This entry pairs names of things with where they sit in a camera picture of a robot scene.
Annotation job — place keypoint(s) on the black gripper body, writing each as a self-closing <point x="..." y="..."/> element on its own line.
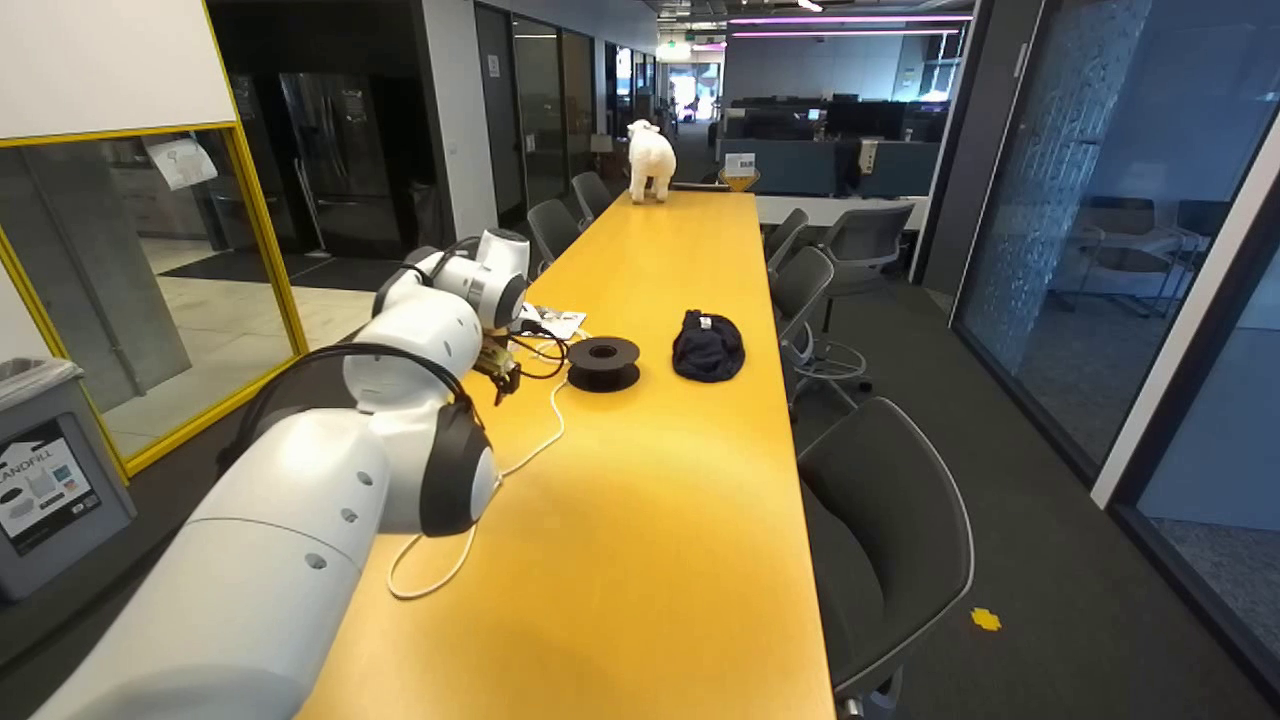
<point x="496" y="359"/>

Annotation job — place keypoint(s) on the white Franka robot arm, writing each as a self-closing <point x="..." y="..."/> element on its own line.
<point x="295" y="535"/>

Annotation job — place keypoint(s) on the black filament spool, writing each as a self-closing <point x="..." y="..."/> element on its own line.
<point x="602" y="360"/>

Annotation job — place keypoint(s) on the dark grey office chair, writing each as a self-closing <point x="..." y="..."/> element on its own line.
<point x="887" y="535"/>
<point x="866" y="237"/>
<point x="802" y="284"/>
<point x="784" y="235"/>
<point x="592" y="195"/>
<point x="553" y="226"/>

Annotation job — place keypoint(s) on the white teddy bear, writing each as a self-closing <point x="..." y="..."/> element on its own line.
<point x="654" y="161"/>

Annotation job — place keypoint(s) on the white side table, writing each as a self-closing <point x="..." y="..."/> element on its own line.
<point x="826" y="211"/>

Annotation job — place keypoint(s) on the white paper sign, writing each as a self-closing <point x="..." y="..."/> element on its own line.
<point x="180" y="161"/>

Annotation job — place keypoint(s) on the grey cabinet with label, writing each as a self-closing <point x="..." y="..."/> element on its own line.
<point x="54" y="492"/>

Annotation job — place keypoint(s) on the yellow floor sticker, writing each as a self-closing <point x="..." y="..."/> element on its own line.
<point x="986" y="617"/>

